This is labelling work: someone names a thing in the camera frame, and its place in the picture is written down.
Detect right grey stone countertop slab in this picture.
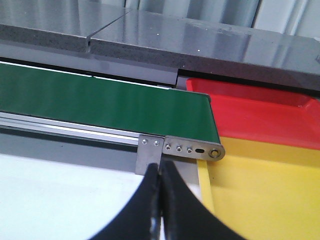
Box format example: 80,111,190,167
90,10,320,92

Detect grey stone countertop slab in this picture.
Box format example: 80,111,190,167
90,10,320,92
0,1,130,53

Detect left grey stone countertop slab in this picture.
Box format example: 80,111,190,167
0,1,130,53

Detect steel conveyor support bracket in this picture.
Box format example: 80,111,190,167
135,134,164,175

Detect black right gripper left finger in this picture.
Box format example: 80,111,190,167
91,163,160,240

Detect green conveyor belt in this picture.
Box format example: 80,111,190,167
0,63,220,143

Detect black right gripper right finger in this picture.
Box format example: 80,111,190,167
160,160,243,240

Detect red plastic tray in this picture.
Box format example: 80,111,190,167
186,78,320,150

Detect aluminium conveyor frame rail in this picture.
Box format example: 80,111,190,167
0,112,140,146

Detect yellow plastic tray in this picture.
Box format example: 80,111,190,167
197,137,320,240

